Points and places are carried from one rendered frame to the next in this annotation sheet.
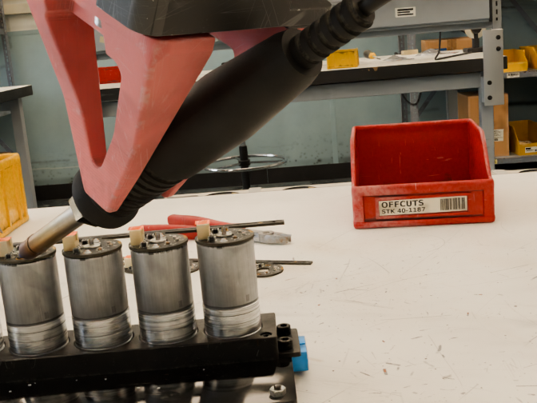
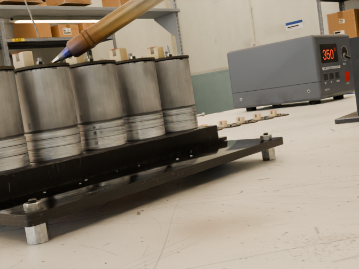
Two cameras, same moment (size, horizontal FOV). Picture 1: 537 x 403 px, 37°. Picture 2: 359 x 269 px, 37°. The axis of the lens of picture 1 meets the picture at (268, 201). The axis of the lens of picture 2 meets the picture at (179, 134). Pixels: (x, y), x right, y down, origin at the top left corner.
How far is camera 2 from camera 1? 0.29 m
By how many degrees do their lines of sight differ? 48
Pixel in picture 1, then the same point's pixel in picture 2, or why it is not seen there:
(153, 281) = (148, 85)
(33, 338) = (72, 140)
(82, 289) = (104, 92)
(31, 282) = (67, 85)
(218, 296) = (182, 97)
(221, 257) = (182, 66)
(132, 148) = not seen: outside the picture
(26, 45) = not seen: outside the picture
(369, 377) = not seen: hidden behind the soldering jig
